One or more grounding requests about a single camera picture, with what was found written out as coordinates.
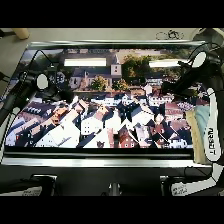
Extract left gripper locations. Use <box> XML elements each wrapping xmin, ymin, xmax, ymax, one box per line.
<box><xmin>49</xmin><ymin>87</ymin><xmax>75</xmax><ymax>105</ymax></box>

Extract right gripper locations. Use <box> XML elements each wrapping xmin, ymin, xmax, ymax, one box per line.
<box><xmin>160</xmin><ymin>77</ymin><xmax>188</xmax><ymax>98</ymax></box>

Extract pale teal garment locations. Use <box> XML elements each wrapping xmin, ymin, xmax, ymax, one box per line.
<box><xmin>194</xmin><ymin>104</ymin><xmax>212</xmax><ymax>136</ymax></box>

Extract beige garment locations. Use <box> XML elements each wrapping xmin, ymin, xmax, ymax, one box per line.
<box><xmin>184</xmin><ymin>109</ymin><xmax>208</xmax><ymax>165</ymax></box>

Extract black cable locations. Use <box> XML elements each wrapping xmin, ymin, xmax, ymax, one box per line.
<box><xmin>24</xmin><ymin>48</ymin><xmax>54</xmax><ymax>76</ymax></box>
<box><xmin>155</xmin><ymin>29</ymin><xmax>185</xmax><ymax>41</ymax></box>

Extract silver frame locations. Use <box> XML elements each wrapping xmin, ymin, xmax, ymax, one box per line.
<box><xmin>0</xmin><ymin>39</ymin><xmax>224</xmax><ymax>197</ymax></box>

